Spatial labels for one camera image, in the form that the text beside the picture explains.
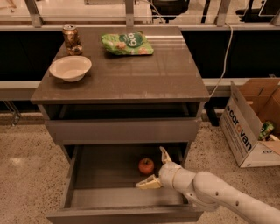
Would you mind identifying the white ceramic bowl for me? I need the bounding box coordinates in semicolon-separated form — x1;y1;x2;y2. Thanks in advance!
49;56;92;82

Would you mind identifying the green can in box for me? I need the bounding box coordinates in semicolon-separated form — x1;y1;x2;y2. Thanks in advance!
258;121;274;141

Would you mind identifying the crushed gold soda can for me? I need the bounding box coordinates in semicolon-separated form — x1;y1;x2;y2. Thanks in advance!
62;24;83;55

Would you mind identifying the closed top drawer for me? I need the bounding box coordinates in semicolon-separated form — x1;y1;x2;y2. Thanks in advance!
45;118;201;145

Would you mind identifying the metal railing frame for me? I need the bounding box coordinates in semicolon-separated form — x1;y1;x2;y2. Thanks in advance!
0;0;279;30

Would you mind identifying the grey drawer cabinet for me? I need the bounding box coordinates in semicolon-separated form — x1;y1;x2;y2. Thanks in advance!
30;25;210;224

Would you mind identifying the red apple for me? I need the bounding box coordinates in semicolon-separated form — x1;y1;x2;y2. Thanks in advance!
138;157;154;175

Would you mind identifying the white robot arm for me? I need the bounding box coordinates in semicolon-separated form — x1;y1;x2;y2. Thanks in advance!
136;146;280;224

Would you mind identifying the cardboard corovan box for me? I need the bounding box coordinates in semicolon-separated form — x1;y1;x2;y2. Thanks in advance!
220;78;280;168

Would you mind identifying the green snack chip bag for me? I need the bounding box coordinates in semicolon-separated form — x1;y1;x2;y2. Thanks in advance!
101;31;154;55

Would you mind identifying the open middle drawer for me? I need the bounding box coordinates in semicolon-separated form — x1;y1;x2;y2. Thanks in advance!
47;143;203;224

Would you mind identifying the black office chair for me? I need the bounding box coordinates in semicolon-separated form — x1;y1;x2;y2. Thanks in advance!
149;0;190;23

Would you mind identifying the white power cable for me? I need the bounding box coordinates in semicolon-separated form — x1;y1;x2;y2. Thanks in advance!
208;22;235;99

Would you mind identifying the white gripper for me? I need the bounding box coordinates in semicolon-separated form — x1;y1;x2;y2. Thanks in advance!
136;146;182;190

